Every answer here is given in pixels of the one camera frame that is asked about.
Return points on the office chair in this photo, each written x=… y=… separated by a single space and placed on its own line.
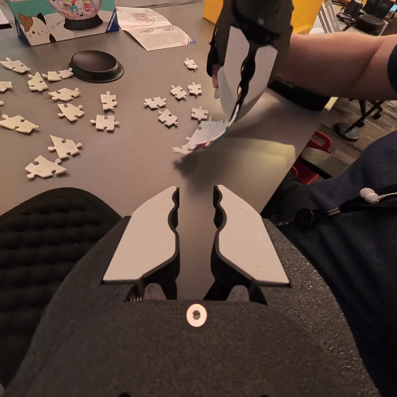
x=325 y=161

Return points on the red panel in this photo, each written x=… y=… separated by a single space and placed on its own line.
x=321 y=139

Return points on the scattered loose puzzle pieces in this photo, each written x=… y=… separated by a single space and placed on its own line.
x=105 y=122

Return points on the assembled white puzzle section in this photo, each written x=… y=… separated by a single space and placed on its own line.
x=207 y=133

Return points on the black badge reel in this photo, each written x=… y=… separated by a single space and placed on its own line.
x=302 y=217

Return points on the white tablet stand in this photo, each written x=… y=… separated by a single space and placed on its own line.
x=328 y=15

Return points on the person's right hand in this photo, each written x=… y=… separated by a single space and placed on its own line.
x=215 y=77

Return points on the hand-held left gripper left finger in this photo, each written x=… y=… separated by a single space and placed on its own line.
x=145 y=242

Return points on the yellow bin on far table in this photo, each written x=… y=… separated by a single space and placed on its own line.
x=307 y=15

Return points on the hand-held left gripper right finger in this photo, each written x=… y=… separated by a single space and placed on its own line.
x=248 y=245

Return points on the black round stand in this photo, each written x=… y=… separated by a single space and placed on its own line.
x=96 y=66

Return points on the puzzle ball box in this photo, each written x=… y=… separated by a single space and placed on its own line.
x=62 y=18

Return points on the folded instruction leaflet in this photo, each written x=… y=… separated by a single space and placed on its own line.
x=155 y=31

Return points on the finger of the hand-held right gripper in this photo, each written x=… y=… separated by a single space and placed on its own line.
x=231 y=68
x=262 y=71

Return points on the person's right forearm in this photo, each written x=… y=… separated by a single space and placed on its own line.
x=335 y=62

